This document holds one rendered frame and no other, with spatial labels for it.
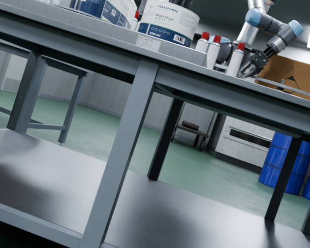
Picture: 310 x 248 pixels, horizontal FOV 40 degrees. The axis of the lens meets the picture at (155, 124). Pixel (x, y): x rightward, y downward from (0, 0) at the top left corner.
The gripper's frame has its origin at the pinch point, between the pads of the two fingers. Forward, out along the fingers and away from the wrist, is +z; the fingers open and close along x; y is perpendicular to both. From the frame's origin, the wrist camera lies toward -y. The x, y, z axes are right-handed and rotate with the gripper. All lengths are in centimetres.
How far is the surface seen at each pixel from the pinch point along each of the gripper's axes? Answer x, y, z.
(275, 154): 113, -460, -13
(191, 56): -12, 78, 16
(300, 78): 20.4, -18.1, -23.8
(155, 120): -82, -850, 131
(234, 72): -3.2, 3.2, 1.0
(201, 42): -24.7, 3.0, 3.4
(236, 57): -7.9, 3.5, -4.4
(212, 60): -14.4, 2.9, 5.0
